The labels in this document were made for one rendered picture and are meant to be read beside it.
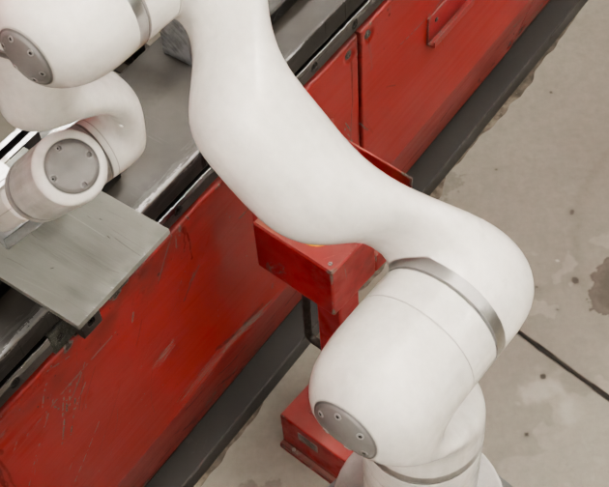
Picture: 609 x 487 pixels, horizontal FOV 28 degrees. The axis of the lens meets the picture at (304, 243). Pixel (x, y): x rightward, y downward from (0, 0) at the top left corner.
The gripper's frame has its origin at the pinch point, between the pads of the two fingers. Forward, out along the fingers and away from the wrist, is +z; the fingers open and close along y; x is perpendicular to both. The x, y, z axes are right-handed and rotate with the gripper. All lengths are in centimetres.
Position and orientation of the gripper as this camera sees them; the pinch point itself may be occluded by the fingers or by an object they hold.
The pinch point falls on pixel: (14, 205)
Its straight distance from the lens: 163.4
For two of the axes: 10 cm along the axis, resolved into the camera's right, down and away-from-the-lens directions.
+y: -7.1, 5.9, -3.9
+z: -4.1, 1.0, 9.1
